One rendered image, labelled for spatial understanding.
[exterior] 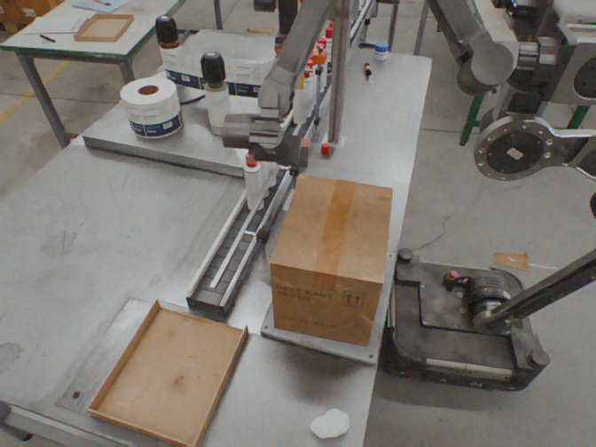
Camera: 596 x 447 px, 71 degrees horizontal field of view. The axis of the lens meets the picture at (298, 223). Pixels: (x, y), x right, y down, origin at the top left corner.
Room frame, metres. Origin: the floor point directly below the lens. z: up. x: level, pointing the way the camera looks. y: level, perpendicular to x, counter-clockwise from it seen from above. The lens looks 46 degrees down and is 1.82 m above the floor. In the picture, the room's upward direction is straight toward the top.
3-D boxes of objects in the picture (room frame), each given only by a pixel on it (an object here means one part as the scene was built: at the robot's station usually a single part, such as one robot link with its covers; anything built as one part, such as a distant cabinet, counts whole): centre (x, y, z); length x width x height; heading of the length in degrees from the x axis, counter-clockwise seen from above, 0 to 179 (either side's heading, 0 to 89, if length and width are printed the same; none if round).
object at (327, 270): (0.67, -0.09, 0.99); 0.30 x 0.24 x 0.27; 168
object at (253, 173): (0.97, 0.14, 0.98); 0.05 x 0.05 x 0.20
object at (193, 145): (1.65, 0.40, 0.86); 0.80 x 0.67 x 0.05; 163
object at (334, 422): (0.32, -0.07, 0.85); 0.08 x 0.07 x 0.04; 71
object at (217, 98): (1.41, 0.30, 1.03); 0.09 x 0.09 x 0.30
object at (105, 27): (2.56, 1.15, 0.82); 0.34 x 0.24 x 0.03; 178
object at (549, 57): (0.78, -0.45, 1.45); 0.09 x 0.08 x 0.12; 172
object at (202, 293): (1.40, 0.01, 0.86); 1.65 x 0.08 x 0.04; 163
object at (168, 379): (0.45, 0.29, 0.85); 0.30 x 0.26 x 0.04; 163
